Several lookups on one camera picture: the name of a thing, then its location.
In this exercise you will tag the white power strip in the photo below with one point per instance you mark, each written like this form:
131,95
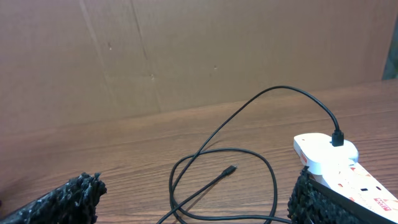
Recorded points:
338,169

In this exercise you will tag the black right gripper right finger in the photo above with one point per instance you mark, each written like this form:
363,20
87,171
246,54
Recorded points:
313,203

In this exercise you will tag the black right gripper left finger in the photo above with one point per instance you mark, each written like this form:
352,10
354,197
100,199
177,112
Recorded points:
71,203

